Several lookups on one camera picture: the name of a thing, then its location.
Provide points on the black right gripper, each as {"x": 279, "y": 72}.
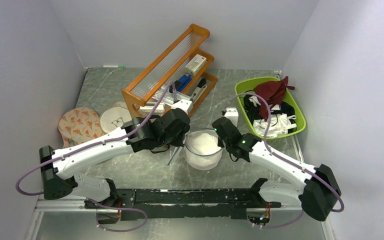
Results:
{"x": 220, "y": 143}

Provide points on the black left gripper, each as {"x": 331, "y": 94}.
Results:
{"x": 179, "y": 142}

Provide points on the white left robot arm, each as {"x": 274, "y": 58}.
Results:
{"x": 62, "y": 177}

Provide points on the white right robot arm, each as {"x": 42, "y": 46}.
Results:
{"x": 314, "y": 188}

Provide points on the floral orange bra wash bag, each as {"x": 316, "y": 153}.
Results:
{"x": 79, "y": 125}

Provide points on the blue black stapler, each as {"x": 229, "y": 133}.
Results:
{"x": 182, "y": 82}

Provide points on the black white garments pile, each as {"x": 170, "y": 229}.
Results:
{"x": 280, "y": 122}

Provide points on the orange wooden desk shelf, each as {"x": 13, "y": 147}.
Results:
{"x": 170, "y": 66}

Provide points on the grey long stapler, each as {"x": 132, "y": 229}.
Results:
{"x": 200, "y": 88}

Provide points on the lime green plastic basket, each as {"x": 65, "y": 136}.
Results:
{"x": 249, "y": 85}

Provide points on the dark red garment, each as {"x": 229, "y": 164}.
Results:
{"x": 273, "y": 92}

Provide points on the white staples box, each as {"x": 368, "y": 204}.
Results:
{"x": 195, "y": 64}

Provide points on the white green marker pen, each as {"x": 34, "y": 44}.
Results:
{"x": 114, "y": 66}

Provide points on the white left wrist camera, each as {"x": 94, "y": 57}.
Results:
{"x": 184, "y": 105}

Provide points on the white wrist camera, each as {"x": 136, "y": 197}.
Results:
{"x": 232, "y": 114}
{"x": 184, "y": 105}

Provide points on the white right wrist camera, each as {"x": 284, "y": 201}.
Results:
{"x": 232, "y": 114}

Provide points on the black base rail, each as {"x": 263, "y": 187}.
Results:
{"x": 187, "y": 203}

